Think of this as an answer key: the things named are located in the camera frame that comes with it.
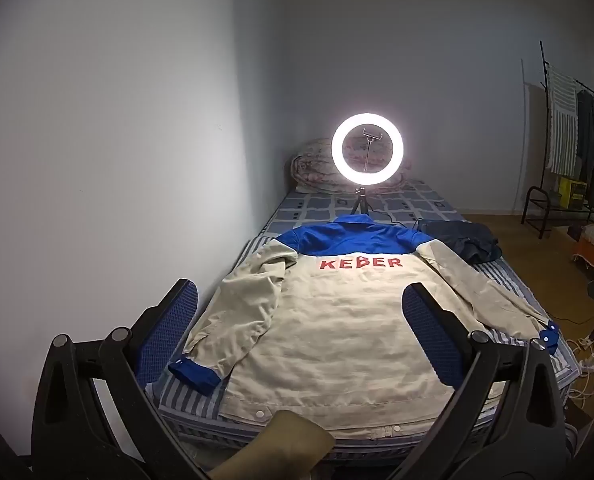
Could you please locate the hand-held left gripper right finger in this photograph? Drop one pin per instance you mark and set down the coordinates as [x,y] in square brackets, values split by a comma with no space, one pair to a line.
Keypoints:
[429,330]

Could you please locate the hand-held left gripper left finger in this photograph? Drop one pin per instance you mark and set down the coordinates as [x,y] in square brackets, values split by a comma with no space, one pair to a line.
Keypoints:
[169,330]

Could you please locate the beige and blue work jacket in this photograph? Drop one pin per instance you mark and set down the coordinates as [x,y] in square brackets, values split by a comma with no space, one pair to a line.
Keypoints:
[327,335]

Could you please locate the black metal clothes rack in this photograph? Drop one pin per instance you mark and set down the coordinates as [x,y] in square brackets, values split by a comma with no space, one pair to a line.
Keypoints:
[532,195]

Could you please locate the white power strip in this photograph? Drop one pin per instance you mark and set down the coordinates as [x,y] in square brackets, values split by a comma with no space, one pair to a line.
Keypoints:
[588,365]

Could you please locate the dark blue crumpled garment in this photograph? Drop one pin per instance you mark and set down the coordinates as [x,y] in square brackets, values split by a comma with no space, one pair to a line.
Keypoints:
[467,240]

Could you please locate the yellow box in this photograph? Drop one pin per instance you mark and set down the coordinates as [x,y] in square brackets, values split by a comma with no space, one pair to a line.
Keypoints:
[572,192]

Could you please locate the black tripod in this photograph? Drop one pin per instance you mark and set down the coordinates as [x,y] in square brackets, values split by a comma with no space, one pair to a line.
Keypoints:
[361,195]

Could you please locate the tan cloth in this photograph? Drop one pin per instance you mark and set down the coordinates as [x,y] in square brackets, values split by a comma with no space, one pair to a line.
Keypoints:
[287,445]

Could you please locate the striped hanging towel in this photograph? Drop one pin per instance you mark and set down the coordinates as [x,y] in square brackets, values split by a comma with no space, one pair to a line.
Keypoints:
[562,120]

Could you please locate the folded floral quilt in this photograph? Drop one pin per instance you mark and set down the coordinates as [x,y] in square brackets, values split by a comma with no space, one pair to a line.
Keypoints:
[312,165]

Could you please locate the phone holder clamp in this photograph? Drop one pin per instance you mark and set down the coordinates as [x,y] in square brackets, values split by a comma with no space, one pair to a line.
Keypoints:
[371,133]

